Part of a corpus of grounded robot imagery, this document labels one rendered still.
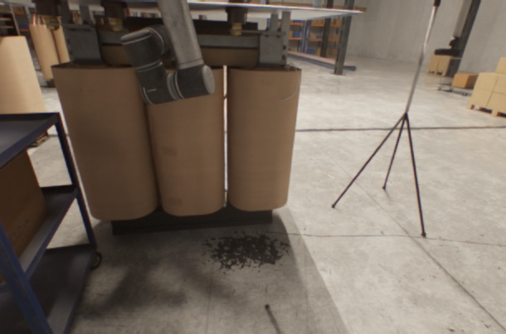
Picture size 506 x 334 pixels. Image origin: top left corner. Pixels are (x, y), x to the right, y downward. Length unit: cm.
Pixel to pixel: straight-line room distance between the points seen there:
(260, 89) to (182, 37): 57
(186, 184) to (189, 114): 42
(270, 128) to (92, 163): 99
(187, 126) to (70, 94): 56
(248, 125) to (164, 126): 45
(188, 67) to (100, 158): 82
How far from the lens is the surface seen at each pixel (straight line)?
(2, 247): 106
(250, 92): 149
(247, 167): 163
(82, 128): 163
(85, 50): 157
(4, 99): 373
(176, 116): 149
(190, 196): 169
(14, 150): 114
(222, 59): 157
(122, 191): 173
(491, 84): 715
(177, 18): 106
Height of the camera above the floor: 125
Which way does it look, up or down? 26 degrees down
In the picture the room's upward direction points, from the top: 2 degrees clockwise
